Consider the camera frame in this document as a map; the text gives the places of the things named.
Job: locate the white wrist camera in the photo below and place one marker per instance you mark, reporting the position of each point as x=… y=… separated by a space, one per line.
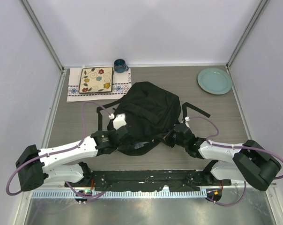
x=185 y=120
x=118 y=120

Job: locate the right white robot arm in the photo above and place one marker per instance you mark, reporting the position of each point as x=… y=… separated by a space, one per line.
x=229 y=161

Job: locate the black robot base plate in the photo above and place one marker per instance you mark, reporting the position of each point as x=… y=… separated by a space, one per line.
x=148 y=180

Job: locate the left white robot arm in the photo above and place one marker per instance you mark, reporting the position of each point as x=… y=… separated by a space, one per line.
x=34 y=165

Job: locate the white slotted cable duct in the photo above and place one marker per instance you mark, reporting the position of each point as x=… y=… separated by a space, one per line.
x=165 y=193

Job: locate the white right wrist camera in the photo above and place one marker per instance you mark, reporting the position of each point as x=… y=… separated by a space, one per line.
x=185 y=120

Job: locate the round teal plate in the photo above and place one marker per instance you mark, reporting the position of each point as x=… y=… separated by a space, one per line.
x=215 y=81

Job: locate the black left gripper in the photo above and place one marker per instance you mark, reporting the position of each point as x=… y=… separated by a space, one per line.
x=129 y=143

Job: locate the blue ceramic mug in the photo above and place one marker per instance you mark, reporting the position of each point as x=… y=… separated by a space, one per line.
x=120 y=66

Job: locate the white patterned placemat cloth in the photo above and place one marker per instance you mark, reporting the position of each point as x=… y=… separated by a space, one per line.
x=120 y=86

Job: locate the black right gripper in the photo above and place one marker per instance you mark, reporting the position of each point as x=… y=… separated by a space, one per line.
x=167 y=138

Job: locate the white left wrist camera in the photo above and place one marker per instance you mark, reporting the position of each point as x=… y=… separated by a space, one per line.
x=118 y=120

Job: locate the square floral ceramic plate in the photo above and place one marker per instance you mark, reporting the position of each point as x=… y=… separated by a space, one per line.
x=96 y=80

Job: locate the black fabric backpack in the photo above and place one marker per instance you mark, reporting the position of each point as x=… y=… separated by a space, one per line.
x=151 y=112

